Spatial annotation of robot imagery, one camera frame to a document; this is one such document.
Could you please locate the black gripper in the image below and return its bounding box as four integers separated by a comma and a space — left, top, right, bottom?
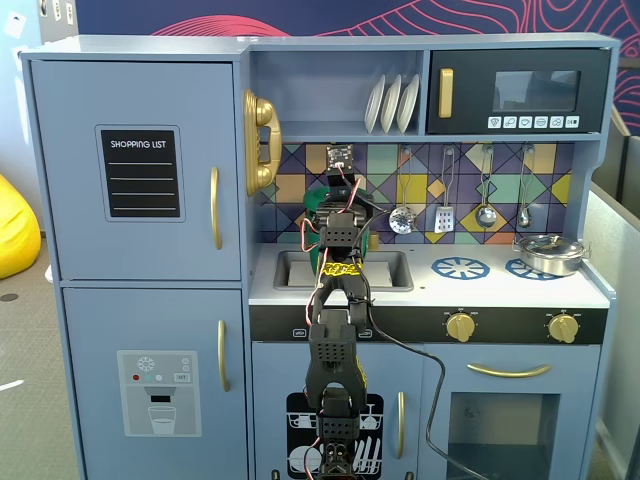
318, 171, 365, 215

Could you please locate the steel pot lid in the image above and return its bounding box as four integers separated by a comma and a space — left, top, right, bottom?
517, 233, 585, 256

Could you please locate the steel skimmer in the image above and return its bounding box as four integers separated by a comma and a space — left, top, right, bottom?
388, 144, 418, 236

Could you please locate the white toy plate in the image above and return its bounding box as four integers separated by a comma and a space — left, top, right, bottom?
380, 74, 403, 135
364, 74, 387, 135
396, 73, 421, 135

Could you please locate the grey toy sink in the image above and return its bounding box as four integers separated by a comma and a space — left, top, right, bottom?
272, 249, 416, 293

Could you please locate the gold toy telephone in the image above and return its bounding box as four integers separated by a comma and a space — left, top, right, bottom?
242, 88, 284, 198

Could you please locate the steel slotted spatula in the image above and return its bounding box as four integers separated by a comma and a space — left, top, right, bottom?
433, 144, 457, 235

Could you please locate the steel ladle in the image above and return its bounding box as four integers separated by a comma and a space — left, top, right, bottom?
474, 143, 498, 229

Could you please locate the gold stove knob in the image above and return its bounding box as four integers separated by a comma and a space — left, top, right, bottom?
445, 311, 477, 344
547, 312, 580, 345

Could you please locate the black microwave door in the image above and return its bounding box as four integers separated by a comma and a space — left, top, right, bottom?
426, 48, 613, 136

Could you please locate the steel spoon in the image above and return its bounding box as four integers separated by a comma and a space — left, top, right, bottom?
516, 143, 536, 229

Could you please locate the dishwasher door with dish print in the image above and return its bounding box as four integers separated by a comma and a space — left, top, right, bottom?
251, 342, 424, 480

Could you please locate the blue toy kitchen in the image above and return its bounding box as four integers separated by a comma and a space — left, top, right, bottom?
19, 33, 621, 480

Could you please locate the steel pot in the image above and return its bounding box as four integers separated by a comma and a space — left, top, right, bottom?
511, 237, 592, 278

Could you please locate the blue fridge door with dispenser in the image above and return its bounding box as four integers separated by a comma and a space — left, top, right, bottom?
62, 288, 250, 480

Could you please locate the blue fridge door with chalkboard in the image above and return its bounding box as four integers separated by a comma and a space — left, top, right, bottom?
30, 60, 242, 281

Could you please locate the grey office partition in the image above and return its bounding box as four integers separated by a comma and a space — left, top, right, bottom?
582, 107, 640, 480

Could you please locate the blue oven door with window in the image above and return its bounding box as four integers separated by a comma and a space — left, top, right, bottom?
421, 343, 602, 480

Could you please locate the yellow bean bag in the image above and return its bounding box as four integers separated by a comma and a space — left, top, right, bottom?
0, 173, 43, 281

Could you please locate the white locker cabinet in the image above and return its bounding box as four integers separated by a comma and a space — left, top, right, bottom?
38, 0, 79, 39

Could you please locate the red white servo wire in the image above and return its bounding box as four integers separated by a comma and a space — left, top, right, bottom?
301, 434, 327, 475
298, 216, 329, 326
337, 164, 369, 211

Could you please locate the small wrist camera board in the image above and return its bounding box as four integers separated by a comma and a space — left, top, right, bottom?
325, 144, 355, 171

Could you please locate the long gold fridge handle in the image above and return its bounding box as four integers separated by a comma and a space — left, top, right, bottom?
209, 166, 224, 251

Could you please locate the gold microwave handle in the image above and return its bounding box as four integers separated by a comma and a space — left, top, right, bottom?
438, 67, 455, 120

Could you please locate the short gold fridge handle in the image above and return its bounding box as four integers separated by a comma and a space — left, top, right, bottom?
216, 319, 232, 393

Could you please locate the black camera cable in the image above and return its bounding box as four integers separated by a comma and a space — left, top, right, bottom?
357, 197, 484, 480

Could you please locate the gold dishwasher handle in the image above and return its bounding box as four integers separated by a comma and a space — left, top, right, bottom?
395, 390, 407, 461

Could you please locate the gold oven handle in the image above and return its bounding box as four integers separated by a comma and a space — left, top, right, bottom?
466, 362, 553, 379

